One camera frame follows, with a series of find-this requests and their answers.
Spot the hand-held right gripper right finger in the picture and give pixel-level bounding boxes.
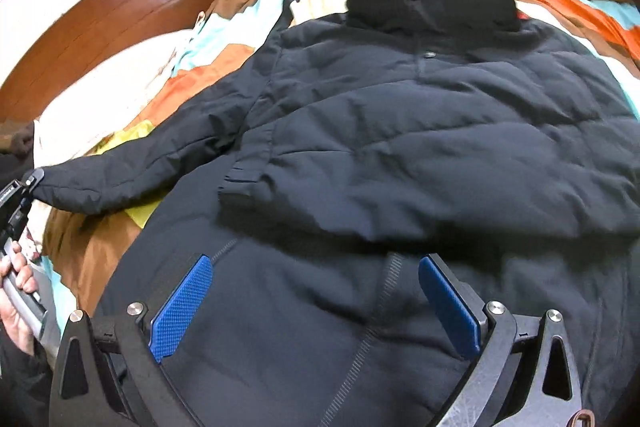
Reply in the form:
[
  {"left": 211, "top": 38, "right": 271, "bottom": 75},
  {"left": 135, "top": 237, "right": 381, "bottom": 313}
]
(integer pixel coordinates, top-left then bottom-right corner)
[{"left": 417, "top": 254, "right": 586, "bottom": 427}]

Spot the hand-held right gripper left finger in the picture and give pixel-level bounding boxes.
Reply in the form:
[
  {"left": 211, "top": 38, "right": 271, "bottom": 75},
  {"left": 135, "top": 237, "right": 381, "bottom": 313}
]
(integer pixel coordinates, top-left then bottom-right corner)
[{"left": 50, "top": 253, "right": 221, "bottom": 427}]

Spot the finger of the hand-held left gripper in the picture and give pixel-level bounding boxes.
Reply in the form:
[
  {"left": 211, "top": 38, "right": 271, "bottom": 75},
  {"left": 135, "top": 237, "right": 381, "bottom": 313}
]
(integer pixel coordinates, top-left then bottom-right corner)
[{"left": 20, "top": 168, "right": 47, "bottom": 198}]

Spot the black puffer jacket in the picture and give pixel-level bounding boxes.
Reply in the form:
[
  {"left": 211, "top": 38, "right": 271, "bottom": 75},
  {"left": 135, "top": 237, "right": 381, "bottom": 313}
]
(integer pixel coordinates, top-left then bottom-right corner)
[{"left": 32, "top": 0, "right": 640, "bottom": 427}]

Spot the person's left forearm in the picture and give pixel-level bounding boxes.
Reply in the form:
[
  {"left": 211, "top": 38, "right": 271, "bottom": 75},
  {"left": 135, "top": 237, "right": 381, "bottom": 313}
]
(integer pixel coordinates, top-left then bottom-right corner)
[{"left": 0, "top": 339, "right": 58, "bottom": 427}]

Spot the person's left hand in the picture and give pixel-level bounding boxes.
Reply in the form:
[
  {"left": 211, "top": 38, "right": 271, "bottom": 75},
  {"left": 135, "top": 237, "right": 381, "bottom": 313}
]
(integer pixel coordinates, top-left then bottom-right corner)
[{"left": 0, "top": 241, "right": 40, "bottom": 354}]

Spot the white pillow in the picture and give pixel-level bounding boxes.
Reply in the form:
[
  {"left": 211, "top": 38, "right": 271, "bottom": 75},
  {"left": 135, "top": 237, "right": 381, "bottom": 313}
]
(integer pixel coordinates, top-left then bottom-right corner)
[{"left": 32, "top": 29, "right": 201, "bottom": 168}]

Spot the colourful patchwork blanket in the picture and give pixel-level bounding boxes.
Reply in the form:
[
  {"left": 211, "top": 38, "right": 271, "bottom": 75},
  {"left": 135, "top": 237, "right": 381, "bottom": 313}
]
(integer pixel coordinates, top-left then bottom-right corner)
[{"left": 42, "top": 0, "right": 640, "bottom": 308}]

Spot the wooden headboard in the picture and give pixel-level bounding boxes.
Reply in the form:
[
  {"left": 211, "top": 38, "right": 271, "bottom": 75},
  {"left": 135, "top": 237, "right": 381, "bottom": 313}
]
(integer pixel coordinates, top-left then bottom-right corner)
[{"left": 0, "top": 0, "right": 258, "bottom": 98}]

